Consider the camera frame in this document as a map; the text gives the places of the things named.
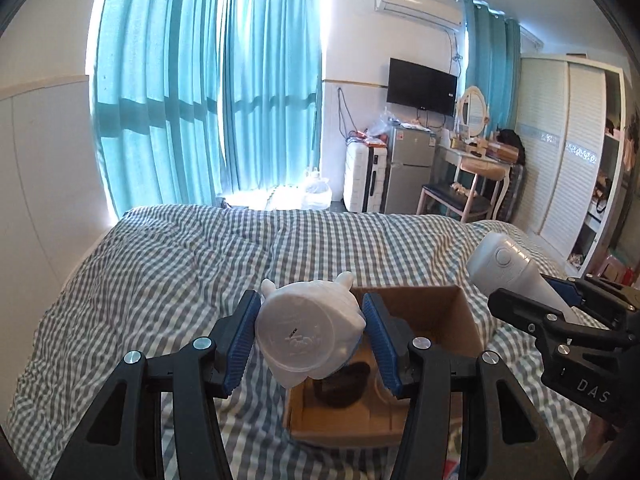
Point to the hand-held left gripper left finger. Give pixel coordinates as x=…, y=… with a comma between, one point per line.
x=239, y=345

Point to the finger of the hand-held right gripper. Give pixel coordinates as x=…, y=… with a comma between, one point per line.
x=525, y=312
x=597, y=290

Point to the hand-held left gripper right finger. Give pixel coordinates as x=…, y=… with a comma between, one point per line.
x=382, y=347

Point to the white handheld massager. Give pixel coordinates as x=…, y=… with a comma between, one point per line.
x=500, y=260

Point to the white animal figurine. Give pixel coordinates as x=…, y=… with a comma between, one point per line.
x=300, y=330

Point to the brown cardboard box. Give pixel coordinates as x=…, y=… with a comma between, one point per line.
x=442, y=310

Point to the pink plastic stool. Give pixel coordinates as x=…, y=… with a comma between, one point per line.
x=609, y=267

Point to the dark round object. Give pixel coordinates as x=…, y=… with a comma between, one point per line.
x=341, y=391

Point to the bed with checkered blanket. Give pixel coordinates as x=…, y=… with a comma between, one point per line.
x=160, y=280

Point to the white louvred wardrobe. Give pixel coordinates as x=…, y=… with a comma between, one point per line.
x=555, y=150

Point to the white vanity table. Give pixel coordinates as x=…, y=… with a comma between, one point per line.
x=475, y=165

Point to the clear water jug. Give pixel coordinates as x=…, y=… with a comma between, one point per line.
x=317, y=191

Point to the black bag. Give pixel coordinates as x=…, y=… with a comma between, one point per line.
x=511, y=142

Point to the white suitcase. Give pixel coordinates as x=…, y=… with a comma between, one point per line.
x=364, y=177

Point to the silver small fridge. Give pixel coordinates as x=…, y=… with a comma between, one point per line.
x=409, y=170

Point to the white oval vanity mirror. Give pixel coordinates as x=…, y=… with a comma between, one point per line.
x=472, y=110

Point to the clear plastic bag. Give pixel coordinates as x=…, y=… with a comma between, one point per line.
x=381, y=122

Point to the narrow teal curtain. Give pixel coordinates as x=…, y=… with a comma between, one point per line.
x=492, y=70

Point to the wide teal curtain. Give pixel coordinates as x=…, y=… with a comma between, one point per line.
x=155, y=90

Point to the white air conditioner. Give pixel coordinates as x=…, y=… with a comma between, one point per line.
x=417, y=6

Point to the black wall television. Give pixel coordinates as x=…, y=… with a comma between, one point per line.
x=421, y=85

